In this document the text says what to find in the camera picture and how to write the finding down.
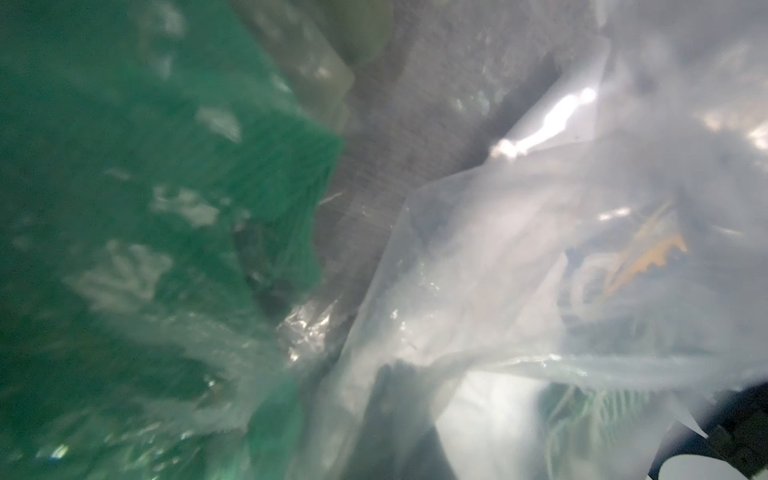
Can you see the clear plastic vacuum bag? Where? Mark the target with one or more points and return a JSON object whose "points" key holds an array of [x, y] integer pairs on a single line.
{"points": [[382, 239]]}

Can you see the white printed t-shirt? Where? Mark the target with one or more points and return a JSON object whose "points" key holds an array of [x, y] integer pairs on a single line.
{"points": [[578, 369]]}

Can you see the green garment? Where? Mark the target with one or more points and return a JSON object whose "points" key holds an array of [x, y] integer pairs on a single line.
{"points": [[159, 181]]}

